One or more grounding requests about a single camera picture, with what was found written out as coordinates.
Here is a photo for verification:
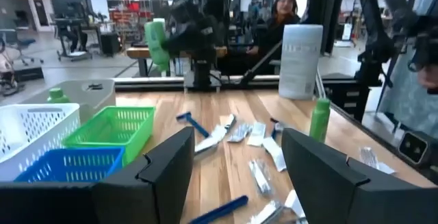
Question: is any blue perforated plastic basket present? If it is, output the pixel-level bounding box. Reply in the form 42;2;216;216
14;147;126;184

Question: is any wheeled cart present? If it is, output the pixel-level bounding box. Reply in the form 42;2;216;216
0;38;25;97

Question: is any person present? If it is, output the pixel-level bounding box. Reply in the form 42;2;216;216
244;0;302;76
376;0;438;139

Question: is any black table-level camera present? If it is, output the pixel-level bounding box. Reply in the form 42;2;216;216
398;130;429;166

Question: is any black handheld device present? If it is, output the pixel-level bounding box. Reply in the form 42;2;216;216
407;14;438;73

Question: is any black articulated stand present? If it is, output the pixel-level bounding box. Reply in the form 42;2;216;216
350;0;417;81

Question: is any white cylindrical wipes canister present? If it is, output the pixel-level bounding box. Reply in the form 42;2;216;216
278;23;324;101

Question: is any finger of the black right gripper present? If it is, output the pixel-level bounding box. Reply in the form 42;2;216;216
160;35;179;56

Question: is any black workstation desk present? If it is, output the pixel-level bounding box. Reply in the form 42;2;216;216
49;0;95;62

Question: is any white perforated plastic basket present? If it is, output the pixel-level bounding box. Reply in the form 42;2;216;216
0;103;81;183

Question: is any person's hand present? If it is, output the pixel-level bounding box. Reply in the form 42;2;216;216
417;64;438;95

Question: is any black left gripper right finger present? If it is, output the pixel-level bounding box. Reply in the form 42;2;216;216
281;127;438;224

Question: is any blue office chair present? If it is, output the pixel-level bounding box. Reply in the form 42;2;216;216
0;28;44;66

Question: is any black box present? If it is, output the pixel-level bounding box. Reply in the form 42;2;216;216
99;31;121;57

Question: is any red storage shelf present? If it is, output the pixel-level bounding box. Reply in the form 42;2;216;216
108;0;154;43

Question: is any grey solid plastic bin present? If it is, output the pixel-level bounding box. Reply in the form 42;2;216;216
20;79;117;124

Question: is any green perforated plastic basket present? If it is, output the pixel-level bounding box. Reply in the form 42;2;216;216
62;105;157;166

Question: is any wooden bench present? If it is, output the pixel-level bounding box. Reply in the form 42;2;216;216
125;45;229;78

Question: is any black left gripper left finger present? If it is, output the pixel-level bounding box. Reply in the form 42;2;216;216
92;126;195;224

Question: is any black drawer cabinet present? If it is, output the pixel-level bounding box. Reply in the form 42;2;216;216
323;73;370;122

